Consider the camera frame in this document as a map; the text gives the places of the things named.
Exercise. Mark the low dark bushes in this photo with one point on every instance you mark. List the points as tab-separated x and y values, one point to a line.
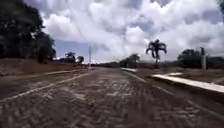
130	60

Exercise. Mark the pale pole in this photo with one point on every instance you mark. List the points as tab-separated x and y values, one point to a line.
89	56

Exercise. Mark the grey brick paved road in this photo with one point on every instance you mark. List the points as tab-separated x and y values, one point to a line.
106	100

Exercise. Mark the distant trees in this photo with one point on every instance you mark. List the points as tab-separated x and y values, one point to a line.
70	57

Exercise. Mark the palm tree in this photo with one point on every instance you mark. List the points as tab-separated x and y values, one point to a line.
155	48

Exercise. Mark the dark bushy tree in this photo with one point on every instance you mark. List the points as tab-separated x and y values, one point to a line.
189	58

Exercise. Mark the pale concrete kerb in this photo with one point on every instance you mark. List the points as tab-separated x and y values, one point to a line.
190	82

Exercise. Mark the dry grass verge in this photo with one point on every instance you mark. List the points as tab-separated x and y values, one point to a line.
200	75

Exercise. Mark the dry grass embankment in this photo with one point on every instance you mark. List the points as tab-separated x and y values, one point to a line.
23	66

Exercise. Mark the large dark trees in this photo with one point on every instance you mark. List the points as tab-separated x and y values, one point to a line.
20	30

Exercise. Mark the pale post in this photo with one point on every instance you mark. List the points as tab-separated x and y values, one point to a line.
203	60

